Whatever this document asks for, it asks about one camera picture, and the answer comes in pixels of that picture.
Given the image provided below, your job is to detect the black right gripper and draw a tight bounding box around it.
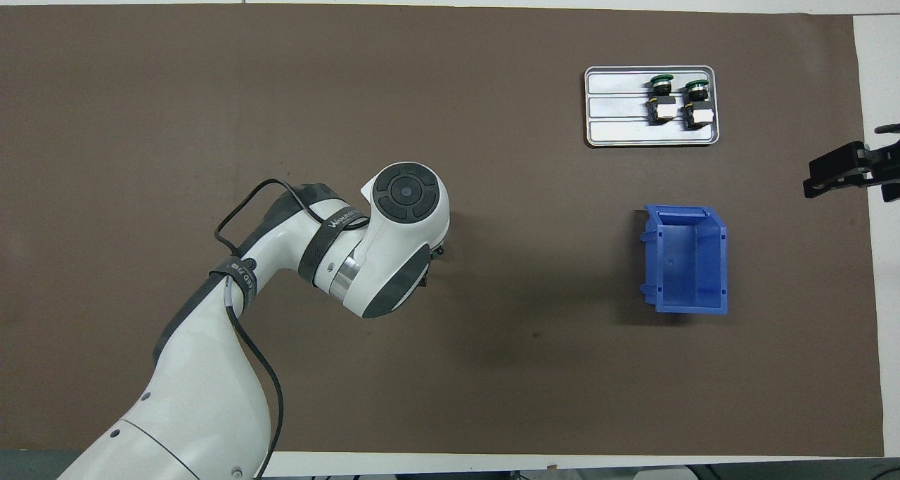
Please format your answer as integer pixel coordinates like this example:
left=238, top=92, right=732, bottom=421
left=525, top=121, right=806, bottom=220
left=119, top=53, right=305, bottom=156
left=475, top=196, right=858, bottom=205
left=804, top=143, right=900, bottom=201

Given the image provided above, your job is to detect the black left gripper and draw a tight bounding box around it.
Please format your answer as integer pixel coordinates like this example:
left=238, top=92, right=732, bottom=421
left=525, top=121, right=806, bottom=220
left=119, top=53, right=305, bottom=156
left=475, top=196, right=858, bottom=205
left=418, top=245, right=446, bottom=291

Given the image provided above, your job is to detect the blue plastic bin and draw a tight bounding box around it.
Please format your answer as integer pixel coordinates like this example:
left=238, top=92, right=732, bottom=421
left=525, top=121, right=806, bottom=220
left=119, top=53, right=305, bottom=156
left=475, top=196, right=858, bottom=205
left=638, top=205, right=729, bottom=316

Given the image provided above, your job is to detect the brown table mat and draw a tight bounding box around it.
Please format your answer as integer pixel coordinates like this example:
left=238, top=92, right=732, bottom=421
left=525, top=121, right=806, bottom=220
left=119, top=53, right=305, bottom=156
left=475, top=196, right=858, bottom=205
left=0, top=4, right=885, bottom=457

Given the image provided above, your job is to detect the grey metal tray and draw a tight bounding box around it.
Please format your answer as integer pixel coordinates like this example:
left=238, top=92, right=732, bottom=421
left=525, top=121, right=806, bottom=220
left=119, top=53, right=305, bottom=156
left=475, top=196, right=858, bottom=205
left=584, top=65, right=720, bottom=148

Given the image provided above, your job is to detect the green push button switch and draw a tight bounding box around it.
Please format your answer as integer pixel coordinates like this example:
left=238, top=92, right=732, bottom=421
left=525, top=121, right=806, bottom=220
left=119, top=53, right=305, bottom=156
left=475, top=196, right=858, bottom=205
left=682, top=79, right=716, bottom=131
left=645, top=74, right=677, bottom=125

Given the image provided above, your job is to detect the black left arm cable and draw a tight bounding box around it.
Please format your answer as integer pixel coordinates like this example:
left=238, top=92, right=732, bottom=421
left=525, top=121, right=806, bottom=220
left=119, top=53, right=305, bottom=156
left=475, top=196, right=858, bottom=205
left=214, top=178, right=285, bottom=480

